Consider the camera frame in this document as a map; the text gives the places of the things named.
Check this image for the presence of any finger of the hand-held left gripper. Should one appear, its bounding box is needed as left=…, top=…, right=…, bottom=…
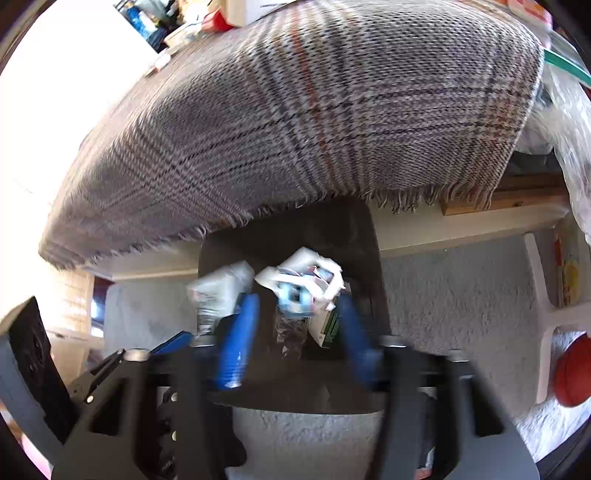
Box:
left=148, top=331, right=194, bottom=357

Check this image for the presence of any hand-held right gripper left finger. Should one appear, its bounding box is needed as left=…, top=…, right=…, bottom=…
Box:
left=53, top=293, right=262, bottom=480

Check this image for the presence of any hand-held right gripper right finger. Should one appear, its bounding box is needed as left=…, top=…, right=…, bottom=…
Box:
left=338, top=294, right=541, bottom=480

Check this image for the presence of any green and white carton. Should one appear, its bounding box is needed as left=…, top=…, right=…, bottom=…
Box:
left=307, top=295, right=343, bottom=349

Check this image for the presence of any white plastic wrapper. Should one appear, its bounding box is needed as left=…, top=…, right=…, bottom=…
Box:
left=187, top=261, right=254, bottom=337

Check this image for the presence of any clear crinkled plastic wrapper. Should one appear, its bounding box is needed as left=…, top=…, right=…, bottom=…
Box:
left=274, top=314, right=310, bottom=358

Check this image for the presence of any white blue-print paper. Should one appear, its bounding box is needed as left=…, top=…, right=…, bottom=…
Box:
left=254, top=247, right=347, bottom=319

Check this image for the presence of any black plastic bin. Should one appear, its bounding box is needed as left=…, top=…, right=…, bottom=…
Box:
left=198, top=196, right=393, bottom=414

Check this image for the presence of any beige wicker basket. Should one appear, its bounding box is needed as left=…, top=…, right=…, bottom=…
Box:
left=46, top=270, right=95, bottom=333

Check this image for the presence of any wooden board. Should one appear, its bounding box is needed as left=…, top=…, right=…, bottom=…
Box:
left=438, top=173, right=571, bottom=217

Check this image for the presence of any red-brown basketball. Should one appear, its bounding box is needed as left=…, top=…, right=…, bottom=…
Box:
left=554, top=335, right=591, bottom=408

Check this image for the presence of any colourful printed book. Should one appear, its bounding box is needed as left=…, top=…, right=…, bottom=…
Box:
left=554, top=231, right=583, bottom=308

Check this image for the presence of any grey plaid fringed blanket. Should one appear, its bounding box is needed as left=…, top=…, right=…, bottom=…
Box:
left=39, top=0, right=546, bottom=271

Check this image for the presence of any clear plastic packet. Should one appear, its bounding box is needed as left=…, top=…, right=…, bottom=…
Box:
left=164, top=21, right=204, bottom=47

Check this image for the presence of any clear plastic zip bag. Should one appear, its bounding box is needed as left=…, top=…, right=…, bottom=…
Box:
left=517, top=28, right=591, bottom=241

